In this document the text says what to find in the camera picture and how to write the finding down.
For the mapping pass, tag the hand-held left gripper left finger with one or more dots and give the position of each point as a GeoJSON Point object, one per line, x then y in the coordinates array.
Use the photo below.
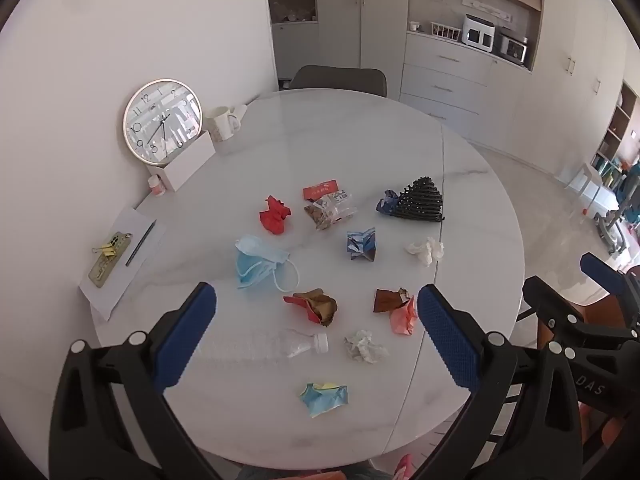
{"type": "Point", "coordinates": [192, 332]}

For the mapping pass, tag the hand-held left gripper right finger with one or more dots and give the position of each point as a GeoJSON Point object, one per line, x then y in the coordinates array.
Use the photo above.
{"type": "Point", "coordinates": [442, 332]}

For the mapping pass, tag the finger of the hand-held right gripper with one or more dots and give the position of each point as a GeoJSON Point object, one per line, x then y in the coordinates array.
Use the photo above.
{"type": "Point", "coordinates": [602, 270]}
{"type": "Point", "coordinates": [547, 300]}

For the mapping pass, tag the clear plastic snack bag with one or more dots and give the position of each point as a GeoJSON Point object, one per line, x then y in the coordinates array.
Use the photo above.
{"type": "Point", "coordinates": [332, 210]}

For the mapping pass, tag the brown and pink crumpled paper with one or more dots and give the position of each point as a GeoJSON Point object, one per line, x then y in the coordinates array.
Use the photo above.
{"type": "Point", "coordinates": [397, 307]}

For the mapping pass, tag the grey crumpled tissue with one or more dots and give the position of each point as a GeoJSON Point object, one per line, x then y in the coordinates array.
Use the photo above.
{"type": "Point", "coordinates": [365, 347]}

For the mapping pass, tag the teal office chair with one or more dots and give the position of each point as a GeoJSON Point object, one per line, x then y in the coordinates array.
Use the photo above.
{"type": "Point", "coordinates": [631, 195]}

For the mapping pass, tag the white crumpled tissue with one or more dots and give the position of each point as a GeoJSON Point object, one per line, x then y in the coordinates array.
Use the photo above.
{"type": "Point", "coordinates": [426, 250]}

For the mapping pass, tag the white paper sheet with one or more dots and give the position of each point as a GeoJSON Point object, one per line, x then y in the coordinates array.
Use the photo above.
{"type": "Point", "coordinates": [145, 260]}

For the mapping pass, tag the clear plastic bottle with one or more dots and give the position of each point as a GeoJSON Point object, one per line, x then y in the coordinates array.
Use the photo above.
{"type": "Point", "coordinates": [280, 346]}

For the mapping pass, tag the white side table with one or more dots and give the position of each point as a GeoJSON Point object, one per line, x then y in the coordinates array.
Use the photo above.
{"type": "Point", "coordinates": [590, 180]}

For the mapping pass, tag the blue face mask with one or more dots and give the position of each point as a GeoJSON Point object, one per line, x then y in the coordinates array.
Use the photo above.
{"type": "Point", "coordinates": [257, 262]}

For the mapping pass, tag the dark pen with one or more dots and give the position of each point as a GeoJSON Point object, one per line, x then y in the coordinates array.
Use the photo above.
{"type": "Point", "coordinates": [141, 242]}

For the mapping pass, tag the blue printed paper carton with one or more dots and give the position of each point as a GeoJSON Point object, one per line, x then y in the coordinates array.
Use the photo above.
{"type": "Point", "coordinates": [361, 245]}

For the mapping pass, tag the brown and red crumpled wrapper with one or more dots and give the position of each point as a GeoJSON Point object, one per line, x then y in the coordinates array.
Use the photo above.
{"type": "Point", "coordinates": [315, 305]}

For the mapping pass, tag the black foam net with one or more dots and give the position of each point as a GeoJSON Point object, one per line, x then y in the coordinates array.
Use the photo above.
{"type": "Point", "coordinates": [420, 200]}

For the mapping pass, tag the blue and yellow crumpled paper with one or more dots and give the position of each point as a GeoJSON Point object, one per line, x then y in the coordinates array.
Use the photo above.
{"type": "Point", "coordinates": [324, 396]}

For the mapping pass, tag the dark blue crumpled paper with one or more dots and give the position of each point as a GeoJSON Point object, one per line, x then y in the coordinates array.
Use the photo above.
{"type": "Point", "coordinates": [386, 205]}

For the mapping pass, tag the wooden bookshelf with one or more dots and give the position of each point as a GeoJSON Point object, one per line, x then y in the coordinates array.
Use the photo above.
{"type": "Point", "coordinates": [615, 130]}

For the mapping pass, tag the red crumpled paper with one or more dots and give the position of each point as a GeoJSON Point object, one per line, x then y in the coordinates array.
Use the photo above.
{"type": "Point", "coordinates": [274, 215]}

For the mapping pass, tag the small pink-capped bottle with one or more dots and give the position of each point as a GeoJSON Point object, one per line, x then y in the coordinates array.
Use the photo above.
{"type": "Point", "coordinates": [157, 186]}

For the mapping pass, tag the white rectangular box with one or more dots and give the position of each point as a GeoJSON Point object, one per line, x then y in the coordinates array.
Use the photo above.
{"type": "Point", "coordinates": [189, 162]}

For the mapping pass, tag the beige wardrobe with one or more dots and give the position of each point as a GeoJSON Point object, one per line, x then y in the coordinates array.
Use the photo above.
{"type": "Point", "coordinates": [575, 85]}

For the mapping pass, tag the red flat packet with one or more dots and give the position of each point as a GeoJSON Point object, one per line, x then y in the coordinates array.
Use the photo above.
{"type": "Point", "coordinates": [320, 190]}

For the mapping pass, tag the white mug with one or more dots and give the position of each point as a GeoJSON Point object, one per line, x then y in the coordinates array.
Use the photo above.
{"type": "Point", "coordinates": [220, 122]}

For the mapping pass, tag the drawer counter unit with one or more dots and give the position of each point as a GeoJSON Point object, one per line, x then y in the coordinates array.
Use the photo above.
{"type": "Point", "coordinates": [450, 85]}

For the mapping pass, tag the silver toaster oven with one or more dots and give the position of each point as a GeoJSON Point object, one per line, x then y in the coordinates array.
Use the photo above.
{"type": "Point", "coordinates": [514, 49]}

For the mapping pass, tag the white air fryer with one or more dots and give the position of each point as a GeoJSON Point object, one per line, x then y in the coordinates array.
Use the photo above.
{"type": "Point", "coordinates": [477, 32]}

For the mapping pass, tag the grey chair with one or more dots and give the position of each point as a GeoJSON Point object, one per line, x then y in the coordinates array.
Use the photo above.
{"type": "Point", "coordinates": [337, 79]}

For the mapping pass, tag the dish rack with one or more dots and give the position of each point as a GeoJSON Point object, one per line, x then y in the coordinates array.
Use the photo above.
{"type": "Point", "coordinates": [445, 31]}

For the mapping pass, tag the round wall clock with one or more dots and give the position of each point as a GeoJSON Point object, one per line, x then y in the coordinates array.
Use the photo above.
{"type": "Point", "coordinates": [162, 122]}

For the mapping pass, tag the white wall hook rail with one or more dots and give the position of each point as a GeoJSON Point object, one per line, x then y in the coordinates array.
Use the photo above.
{"type": "Point", "coordinates": [487, 7]}

